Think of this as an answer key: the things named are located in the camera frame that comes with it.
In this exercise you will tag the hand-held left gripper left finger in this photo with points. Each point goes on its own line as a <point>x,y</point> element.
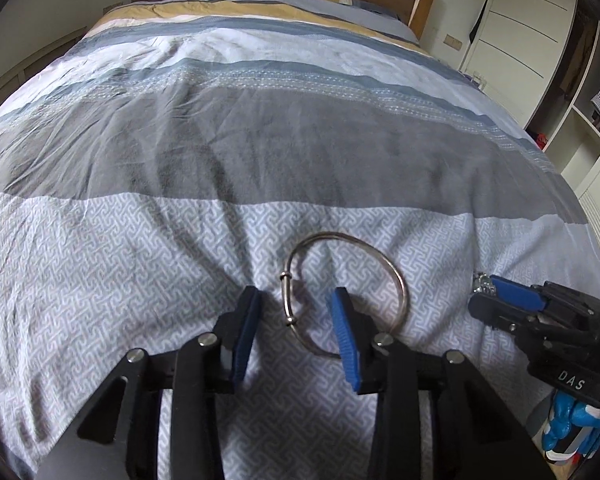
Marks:
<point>242,340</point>

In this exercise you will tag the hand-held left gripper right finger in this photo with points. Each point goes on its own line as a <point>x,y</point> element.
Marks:
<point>344,335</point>

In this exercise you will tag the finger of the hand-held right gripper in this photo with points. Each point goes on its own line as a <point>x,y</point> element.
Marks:
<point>517,295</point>
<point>492,310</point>

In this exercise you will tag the plain silver bangle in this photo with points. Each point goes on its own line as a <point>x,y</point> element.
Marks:
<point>399,285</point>

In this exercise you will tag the person's right hand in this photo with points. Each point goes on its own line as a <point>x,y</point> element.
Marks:
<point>565,420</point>

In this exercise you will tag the red bag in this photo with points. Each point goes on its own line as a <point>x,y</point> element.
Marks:
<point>541,141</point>

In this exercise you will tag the striped duvet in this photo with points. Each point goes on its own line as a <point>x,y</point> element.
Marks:
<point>230,160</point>

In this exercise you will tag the nightstand clutter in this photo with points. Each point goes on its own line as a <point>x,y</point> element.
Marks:
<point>474,81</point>

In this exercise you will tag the white wardrobe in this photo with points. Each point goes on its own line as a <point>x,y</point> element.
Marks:
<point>530,25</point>

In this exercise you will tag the grey blue pillow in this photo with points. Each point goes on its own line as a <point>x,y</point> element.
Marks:
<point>360,12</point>

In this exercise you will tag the wall switch panel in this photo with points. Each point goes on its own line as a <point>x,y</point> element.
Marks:
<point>453,42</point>

